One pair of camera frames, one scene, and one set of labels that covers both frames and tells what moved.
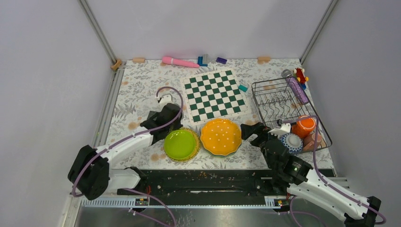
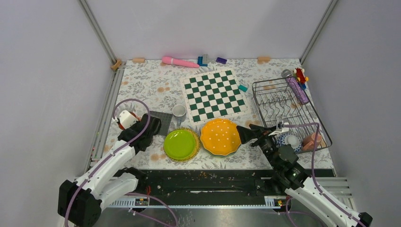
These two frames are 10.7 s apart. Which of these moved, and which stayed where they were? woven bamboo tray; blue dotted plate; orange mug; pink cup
Moved: orange mug
Stayed: pink cup; woven bamboo tray; blue dotted plate
